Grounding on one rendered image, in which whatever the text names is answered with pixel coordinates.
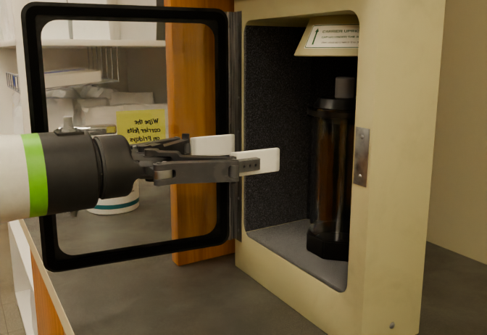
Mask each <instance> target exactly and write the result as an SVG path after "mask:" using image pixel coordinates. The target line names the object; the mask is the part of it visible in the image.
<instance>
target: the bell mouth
mask: <svg viewBox="0 0 487 335"><path fill-rule="evenodd" d="M358 49H359V19H358V16H357V15H328V16H319V17H311V18H310V20H309V23H308V25H307V27H306V29H305V31H304V34H303V36H302V38H301V40H300V42H299V45H298V47H297V49H296V51H295V54H294V56H296V57H358Z"/></svg>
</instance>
